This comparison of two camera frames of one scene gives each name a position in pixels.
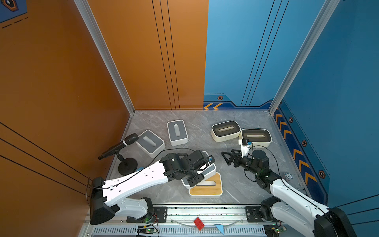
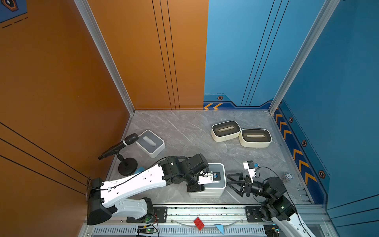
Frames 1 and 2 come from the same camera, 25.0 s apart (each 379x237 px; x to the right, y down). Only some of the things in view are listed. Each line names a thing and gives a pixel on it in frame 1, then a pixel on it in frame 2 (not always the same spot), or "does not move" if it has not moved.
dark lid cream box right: x=257 y=137 does not move
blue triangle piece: x=220 y=227 does not move
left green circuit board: x=146 y=229 does not move
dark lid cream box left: x=225 y=131 does not move
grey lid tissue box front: x=211 y=170 -> x=205 y=195
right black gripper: x=238 y=157 -> x=248 y=187
